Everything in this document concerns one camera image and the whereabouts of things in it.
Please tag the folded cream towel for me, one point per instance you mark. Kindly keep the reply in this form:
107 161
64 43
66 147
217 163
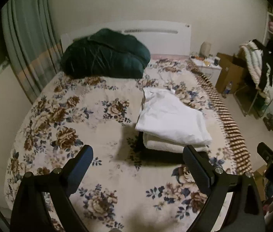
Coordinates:
170 144

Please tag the white cloth garment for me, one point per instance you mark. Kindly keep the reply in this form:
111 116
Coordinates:
163 115

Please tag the floral bed blanket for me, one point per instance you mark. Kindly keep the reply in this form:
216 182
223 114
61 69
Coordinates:
122 189

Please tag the green striped curtain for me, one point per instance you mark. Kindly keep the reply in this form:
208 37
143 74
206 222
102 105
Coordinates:
32 44

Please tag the beige jar on nightstand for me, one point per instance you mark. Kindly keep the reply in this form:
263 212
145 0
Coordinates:
205 49

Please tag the dark green quilt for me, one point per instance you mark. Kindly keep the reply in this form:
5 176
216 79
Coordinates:
106 53

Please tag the chair with piled clothes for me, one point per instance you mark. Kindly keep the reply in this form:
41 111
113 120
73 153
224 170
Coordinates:
257 89

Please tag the brown cardboard box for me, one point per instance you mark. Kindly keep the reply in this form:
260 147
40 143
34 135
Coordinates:
233 70

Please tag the plastic water bottle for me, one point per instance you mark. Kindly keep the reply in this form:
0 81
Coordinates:
227 89

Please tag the white bedside table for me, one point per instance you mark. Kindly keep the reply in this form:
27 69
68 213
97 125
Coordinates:
208 68

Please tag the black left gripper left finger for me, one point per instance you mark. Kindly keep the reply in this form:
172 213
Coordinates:
30 211

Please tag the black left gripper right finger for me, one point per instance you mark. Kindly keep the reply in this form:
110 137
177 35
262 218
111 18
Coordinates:
245 209

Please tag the white bed headboard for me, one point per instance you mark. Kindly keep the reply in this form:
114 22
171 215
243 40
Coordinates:
160 37

